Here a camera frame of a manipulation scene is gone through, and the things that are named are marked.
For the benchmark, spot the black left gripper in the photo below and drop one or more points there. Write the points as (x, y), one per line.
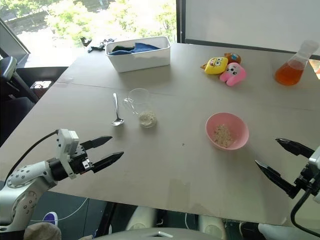
(81, 163)

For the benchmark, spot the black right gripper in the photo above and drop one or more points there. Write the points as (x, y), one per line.
(306, 181)

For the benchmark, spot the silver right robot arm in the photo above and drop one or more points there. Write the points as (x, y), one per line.
(287, 232)

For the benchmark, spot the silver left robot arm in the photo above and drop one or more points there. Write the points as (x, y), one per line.
(23, 178)

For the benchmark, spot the metal spoon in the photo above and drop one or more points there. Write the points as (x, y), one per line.
(117, 121)

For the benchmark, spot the clear glass mug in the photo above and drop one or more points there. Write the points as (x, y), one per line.
(140, 100)

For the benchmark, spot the pink plastic bowl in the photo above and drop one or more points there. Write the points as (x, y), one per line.
(237, 125)

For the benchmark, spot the white rounded robot leg shell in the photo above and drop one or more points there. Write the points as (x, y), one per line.
(212, 226)
(140, 220)

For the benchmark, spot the purple round object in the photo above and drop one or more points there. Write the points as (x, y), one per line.
(50, 218)

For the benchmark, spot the flask with orange liquid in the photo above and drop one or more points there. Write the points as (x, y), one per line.
(290, 72)

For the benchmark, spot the white plastic bin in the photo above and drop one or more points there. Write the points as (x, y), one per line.
(142, 62)

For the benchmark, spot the grey robot torso top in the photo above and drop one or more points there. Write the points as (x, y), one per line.
(150, 235)

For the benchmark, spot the beige fabric lump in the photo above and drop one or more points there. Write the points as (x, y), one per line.
(42, 231)

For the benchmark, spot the pink tooth-shaped squishy toy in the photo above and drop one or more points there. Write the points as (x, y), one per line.
(233, 73)

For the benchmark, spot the dark green cloth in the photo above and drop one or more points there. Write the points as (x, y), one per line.
(122, 47)

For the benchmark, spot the black gadget pile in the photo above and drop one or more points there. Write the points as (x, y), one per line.
(96, 45)

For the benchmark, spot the blue cloth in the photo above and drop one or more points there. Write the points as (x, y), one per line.
(145, 47)

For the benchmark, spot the dark office chair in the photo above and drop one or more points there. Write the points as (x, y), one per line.
(12, 82)

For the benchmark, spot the brown round squishy toy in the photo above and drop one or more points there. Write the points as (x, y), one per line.
(233, 58)

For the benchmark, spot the yellow square-face squishy toy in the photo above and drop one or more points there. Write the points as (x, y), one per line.
(215, 65)

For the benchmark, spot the white board panel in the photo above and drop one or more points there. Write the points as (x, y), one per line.
(250, 22)

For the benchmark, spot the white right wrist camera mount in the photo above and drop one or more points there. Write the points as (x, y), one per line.
(317, 157)

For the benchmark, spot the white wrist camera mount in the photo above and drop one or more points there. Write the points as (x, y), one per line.
(317, 157)
(67, 140)

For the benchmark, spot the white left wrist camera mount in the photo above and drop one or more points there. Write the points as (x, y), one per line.
(67, 140)

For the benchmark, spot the black window frame post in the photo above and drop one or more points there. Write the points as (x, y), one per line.
(180, 20)

